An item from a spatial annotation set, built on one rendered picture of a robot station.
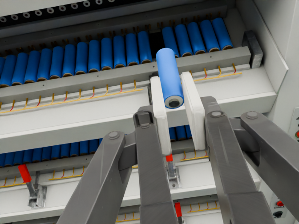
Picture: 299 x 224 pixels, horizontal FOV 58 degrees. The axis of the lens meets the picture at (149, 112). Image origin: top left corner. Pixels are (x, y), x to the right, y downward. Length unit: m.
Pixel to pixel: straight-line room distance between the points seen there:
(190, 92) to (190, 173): 0.37
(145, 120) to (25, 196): 0.49
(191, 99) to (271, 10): 0.25
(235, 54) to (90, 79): 0.21
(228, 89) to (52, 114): 0.26
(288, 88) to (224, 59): 0.09
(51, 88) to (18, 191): 0.28
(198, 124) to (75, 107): 0.27
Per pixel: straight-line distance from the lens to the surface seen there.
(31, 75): 0.46
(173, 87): 0.22
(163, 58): 0.25
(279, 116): 0.43
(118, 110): 0.39
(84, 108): 0.40
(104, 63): 0.42
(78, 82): 0.41
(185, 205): 0.71
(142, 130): 0.15
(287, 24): 0.36
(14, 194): 0.63
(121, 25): 0.47
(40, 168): 0.59
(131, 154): 0.15
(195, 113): 0.16
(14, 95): 0.44
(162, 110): 0.16
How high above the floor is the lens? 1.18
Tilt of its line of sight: 40 degrees down
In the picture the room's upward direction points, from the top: 12 degrees counter-clockwise
